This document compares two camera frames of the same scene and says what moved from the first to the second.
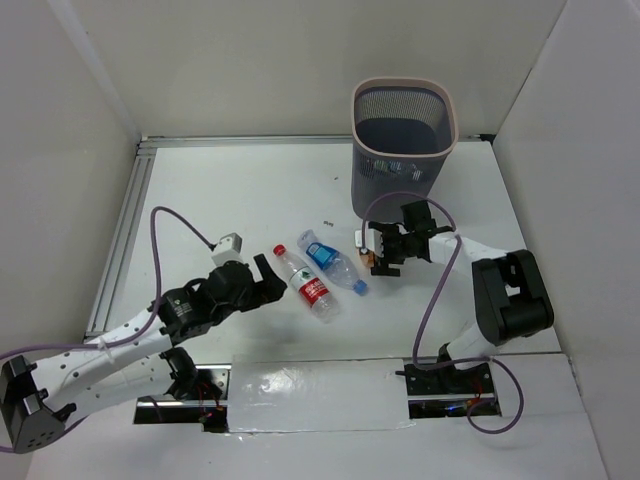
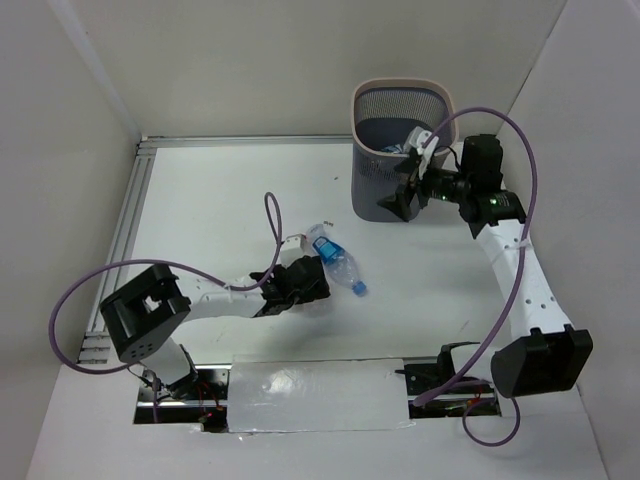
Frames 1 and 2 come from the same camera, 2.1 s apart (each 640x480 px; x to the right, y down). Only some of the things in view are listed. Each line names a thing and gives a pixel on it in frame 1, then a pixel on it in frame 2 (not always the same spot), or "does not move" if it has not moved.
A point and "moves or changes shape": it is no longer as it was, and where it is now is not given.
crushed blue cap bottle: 335,265 moves or changes shape
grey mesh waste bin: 403,130 does not move
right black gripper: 387,231 to 400,201
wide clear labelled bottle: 392,167 to 396,148
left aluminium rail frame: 124,230 does not move
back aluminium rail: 271,139 does not move
